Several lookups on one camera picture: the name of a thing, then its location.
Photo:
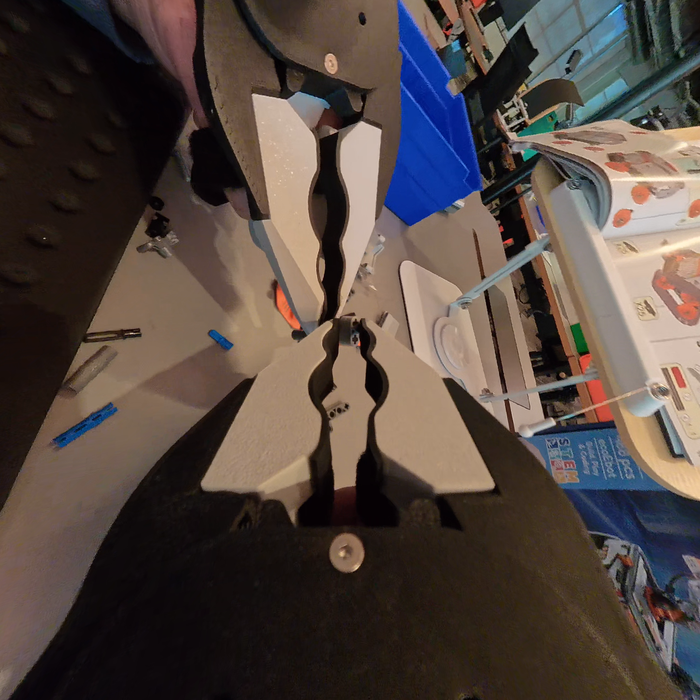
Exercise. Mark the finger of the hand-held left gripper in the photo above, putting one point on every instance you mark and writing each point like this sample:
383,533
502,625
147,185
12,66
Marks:
284,164
361,175

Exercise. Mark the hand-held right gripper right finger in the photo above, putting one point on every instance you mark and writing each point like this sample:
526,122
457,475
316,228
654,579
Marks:
437,437

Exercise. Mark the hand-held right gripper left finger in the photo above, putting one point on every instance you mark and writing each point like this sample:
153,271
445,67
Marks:
262,437

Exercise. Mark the blue storage bin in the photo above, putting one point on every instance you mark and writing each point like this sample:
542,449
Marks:
432,136

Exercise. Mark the orange wedge plate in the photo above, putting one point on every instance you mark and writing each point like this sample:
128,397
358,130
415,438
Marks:
284,309

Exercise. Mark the grey tube connector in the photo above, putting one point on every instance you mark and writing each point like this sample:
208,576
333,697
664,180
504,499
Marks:
346,331
90,369

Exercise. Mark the person's left forearm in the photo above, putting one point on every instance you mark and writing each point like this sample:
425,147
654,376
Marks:
93,19

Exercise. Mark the person's right hand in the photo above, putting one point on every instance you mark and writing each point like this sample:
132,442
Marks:
345,506

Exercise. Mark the person's left hand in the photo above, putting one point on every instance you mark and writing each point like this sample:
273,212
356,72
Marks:
164,27

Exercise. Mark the grey angled liftarm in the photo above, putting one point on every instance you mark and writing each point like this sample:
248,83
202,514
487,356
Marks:
338,411

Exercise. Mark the light grey hinged panel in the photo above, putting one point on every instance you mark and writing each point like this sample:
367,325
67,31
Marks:
374,254

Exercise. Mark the grey toy motor block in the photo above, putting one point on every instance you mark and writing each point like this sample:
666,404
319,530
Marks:
454,206

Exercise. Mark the short blue pin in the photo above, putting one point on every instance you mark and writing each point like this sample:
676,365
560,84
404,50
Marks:
220,339

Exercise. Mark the grey block panel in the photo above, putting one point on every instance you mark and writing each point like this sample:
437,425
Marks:
389,322

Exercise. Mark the long blue pin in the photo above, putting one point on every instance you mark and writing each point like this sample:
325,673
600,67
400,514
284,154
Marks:
85,425

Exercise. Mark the black connector pin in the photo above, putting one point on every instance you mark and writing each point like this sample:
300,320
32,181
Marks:
112,334

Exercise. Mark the blue toy box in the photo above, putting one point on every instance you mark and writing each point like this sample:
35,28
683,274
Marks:
629,519

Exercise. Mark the black studded mat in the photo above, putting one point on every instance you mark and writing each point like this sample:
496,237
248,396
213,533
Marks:
54,164

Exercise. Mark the instruction booklet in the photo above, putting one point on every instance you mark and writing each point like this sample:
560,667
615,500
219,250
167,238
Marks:
656,262

